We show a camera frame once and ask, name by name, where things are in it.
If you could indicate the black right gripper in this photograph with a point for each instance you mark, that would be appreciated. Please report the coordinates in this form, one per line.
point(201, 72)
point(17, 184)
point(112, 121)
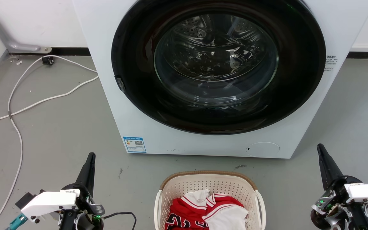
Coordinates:
point(340, 204)

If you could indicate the teal connector piece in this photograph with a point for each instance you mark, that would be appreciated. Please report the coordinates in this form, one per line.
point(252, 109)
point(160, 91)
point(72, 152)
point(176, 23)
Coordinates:
point(17, 221)

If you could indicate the white garment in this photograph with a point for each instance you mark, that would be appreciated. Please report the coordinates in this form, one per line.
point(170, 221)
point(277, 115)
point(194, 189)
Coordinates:
point(227, 218)

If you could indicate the white front-load washing machine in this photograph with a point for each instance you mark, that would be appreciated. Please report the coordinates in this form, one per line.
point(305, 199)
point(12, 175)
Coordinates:
point(129, 127)

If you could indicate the cream perforated laundry basket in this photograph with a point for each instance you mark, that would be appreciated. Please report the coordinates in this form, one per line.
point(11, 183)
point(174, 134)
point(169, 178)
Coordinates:
point(212, 183)

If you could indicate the blue energy label sticker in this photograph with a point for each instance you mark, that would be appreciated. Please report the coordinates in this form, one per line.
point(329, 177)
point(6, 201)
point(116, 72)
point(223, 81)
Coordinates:
point(134, 144)

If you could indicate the round white filter cover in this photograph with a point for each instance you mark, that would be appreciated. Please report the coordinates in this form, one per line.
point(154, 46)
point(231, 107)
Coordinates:
point(263, 149)

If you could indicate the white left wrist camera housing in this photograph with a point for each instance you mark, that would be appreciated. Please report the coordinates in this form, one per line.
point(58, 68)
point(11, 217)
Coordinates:
point(49, 202)

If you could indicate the small black floor clip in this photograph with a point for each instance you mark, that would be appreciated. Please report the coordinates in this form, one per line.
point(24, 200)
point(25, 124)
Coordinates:
point(48, 60)

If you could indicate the small printed text label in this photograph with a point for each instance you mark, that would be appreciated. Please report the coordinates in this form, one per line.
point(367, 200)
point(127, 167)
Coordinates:
point(331, 63)

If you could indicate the red and white jersey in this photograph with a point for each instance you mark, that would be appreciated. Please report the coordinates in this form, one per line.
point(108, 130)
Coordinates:
point(184, 212)

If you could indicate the round black washer door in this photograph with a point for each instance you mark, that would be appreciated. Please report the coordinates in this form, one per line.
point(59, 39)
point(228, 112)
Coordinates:
point(133, 48)

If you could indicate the black baseboard strip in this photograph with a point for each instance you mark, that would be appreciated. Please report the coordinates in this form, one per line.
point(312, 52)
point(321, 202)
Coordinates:
point(69, 51)
point(367, 55)

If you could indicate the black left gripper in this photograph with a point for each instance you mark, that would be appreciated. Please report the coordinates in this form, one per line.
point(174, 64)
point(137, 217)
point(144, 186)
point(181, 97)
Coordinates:
point(86, 210)

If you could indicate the grey wall pipe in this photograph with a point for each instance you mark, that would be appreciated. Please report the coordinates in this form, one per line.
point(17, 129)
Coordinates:
point(6, 40)

